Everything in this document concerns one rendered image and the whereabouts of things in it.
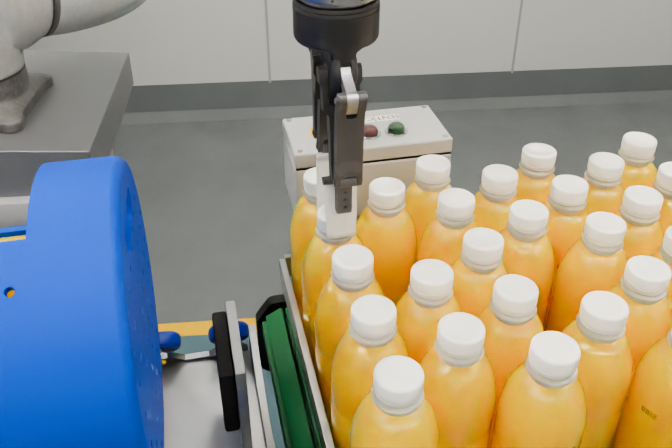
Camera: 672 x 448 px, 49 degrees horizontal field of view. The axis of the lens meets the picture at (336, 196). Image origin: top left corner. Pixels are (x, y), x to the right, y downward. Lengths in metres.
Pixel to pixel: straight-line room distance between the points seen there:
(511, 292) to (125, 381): 0.33
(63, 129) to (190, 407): 0.45
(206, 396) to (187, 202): 2.07
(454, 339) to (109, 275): 0.27
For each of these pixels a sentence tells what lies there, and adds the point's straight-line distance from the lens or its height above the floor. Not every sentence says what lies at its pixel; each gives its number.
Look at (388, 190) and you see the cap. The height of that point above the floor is 1.12.
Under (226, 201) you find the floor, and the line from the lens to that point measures 2.83.
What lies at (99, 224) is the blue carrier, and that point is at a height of 1.22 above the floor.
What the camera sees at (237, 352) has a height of 1.05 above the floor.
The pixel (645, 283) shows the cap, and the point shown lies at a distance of 0.71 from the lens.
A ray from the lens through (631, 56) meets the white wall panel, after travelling 3.84.
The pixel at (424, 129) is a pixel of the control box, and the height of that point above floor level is 1.10.
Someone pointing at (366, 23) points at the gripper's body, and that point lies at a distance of 0.62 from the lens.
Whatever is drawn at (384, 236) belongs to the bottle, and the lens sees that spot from 0.79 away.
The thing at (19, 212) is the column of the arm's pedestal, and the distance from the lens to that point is 1.06.
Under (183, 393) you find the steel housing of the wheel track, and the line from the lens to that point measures 0.83.
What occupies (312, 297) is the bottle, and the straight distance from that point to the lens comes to 0.78.
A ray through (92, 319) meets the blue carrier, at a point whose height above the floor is 1.19.
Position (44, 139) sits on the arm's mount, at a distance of 1.05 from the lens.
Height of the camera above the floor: 1.53
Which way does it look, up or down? 33 degrees down
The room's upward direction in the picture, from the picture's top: straight up
